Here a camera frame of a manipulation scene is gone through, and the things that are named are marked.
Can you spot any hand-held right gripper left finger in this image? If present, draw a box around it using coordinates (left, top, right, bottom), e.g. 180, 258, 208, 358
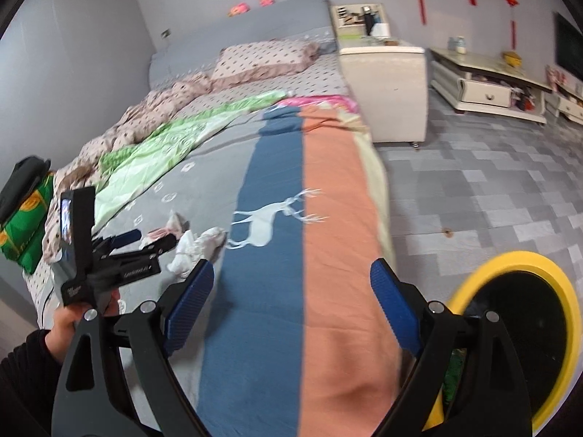
51, 259, 216, 437

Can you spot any black flat television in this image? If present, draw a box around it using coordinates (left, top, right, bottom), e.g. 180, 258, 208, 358
553, 11, 583, 80

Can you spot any yellow round trash bin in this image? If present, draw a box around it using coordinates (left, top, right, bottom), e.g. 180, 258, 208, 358
421, 251, 583, 433

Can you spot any striped deer print blanket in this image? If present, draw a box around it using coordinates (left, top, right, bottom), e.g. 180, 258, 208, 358
39, 100, 402, 437

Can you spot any cream tv stand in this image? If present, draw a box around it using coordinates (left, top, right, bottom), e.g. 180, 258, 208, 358
544, 79, 583, 126

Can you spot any pink patterned cloth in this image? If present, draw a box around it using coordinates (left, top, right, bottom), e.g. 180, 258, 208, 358
278, 95, 360, 112

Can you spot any pink wrapper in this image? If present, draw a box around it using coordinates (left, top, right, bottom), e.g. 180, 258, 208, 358
145, 210, 185, 243

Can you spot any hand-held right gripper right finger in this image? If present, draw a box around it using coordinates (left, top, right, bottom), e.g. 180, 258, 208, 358
370, 258, 533, 437

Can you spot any black bag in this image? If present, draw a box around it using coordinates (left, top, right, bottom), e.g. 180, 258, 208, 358
0, 156, 52, 224

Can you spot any white tissue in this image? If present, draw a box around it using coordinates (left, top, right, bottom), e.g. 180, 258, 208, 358
168, 227, 227, 278

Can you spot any pink floral quilt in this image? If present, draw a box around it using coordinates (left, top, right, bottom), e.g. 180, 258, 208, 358
43, 72, 215, 262

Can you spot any green patterned quilt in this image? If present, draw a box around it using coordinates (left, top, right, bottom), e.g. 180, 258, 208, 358
93, 92, 285, 224

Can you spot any cream coffee table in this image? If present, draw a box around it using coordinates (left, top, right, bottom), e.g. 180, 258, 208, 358
429, 47, 554, 125

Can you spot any grey upholstered bed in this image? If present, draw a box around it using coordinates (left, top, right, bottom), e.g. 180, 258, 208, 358
25, 0, 402, 437

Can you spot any person's left hand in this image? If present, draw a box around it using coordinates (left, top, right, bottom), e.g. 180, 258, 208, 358
48, 289, 123, 365

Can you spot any person's left forearm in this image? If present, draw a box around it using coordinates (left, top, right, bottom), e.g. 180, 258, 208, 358
0, 330, 64, 437

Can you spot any pink dotted pillow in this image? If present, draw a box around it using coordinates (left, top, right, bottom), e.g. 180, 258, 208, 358
212, 39, 320, 92

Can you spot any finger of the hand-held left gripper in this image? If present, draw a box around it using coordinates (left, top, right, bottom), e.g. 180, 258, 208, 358
98, 230, 143, 253
134, 235, 177, 260

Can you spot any cream bedside cabinet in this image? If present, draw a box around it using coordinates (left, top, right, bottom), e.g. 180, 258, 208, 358
339, 40, 431, 149

